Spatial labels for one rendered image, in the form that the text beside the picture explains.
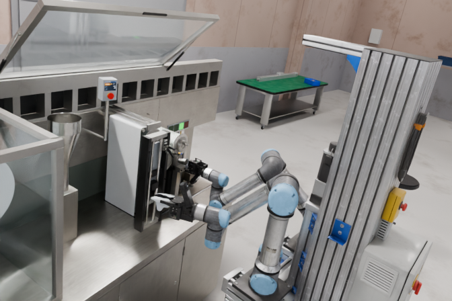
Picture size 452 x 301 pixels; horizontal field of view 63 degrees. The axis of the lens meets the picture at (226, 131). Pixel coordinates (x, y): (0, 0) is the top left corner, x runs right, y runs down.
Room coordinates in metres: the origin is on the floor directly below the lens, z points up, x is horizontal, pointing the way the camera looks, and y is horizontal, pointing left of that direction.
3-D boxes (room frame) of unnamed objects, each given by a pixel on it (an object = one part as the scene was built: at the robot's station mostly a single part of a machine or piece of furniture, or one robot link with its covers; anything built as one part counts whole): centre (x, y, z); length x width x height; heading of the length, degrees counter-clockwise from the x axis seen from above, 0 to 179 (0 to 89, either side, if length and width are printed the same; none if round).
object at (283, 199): (1.37, -0.28, 1.19); 0.15 x 0.12 x 0.55; 169
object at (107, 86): (1.62, 0.56, 1.66); 0.07 x 0.07 x 0.10; 46
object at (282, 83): (7.50, -1.07, 0.43); 2.34 x 0.92 x 0.86; 143
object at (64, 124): (1.52, 0.71, 1.50); 0.14 x 0.14 x 0.06
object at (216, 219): (1.43, -0.02, 1.21); 0.11 x 0.08 x 0.09; 79
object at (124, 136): (1.88, 0.57, 1.17); 0.34 x 0.05 x 0.54; 61
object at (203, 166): (2.09, 0.13, 1.12); 0.12 x 0.08 x 0.09; 61
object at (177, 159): (2.04, 0.25, 1.05); 0.06 x 0.05 x 0.31; 61
